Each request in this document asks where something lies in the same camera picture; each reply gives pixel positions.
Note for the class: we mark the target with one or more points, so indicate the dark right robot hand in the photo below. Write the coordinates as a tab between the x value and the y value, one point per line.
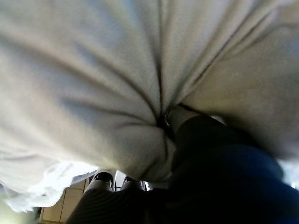
222	186

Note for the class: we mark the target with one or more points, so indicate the white ruffled cushion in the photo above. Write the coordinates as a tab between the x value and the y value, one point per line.
93	70

